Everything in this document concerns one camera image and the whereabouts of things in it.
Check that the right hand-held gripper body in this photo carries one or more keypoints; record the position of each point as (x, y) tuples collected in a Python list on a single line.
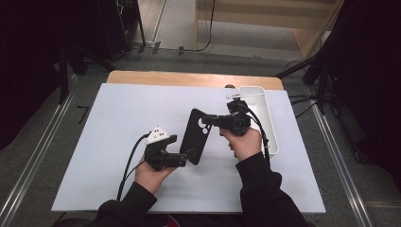
[(236, 121)]

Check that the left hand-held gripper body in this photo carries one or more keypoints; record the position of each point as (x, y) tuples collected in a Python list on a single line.
[(160, 157)]

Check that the black phone case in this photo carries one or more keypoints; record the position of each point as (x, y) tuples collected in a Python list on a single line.
[(194, 135)]

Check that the white oblong plastic container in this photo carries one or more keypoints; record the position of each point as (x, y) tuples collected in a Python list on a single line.
[(257, 102)]

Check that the person's left hand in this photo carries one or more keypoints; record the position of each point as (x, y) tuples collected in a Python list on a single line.
[(151, 176)]

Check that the person's right hand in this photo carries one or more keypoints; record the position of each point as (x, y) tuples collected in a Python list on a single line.
[(246, 143)]

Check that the small brown round knob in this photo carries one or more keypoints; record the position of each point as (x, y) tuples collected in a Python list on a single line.
[(230, 86)]

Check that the wooden table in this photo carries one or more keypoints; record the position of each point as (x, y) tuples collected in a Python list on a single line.
[(189, 78)]

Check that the white paper sheet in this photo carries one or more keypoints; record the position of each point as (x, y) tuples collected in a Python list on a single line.
[(101, 142)]

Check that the dark floor tape strip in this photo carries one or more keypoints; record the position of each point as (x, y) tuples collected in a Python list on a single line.
[(156, 47), (180, 50)]

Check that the black metal stand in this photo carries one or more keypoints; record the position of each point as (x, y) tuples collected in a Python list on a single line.
[(63, 78), (321, 85)]

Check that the light wooden furniture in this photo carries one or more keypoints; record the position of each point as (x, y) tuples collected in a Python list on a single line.
[(252, 19)]

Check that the black equipment cabinet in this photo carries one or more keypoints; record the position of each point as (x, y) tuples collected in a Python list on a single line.
[(115, 28)]

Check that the dark curtain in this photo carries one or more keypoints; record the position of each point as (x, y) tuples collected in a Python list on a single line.
[(372, 78), (28, 63)]

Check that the metal floor rail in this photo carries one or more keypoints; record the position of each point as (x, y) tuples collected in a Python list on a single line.
[(34, 159), (340, 164)]

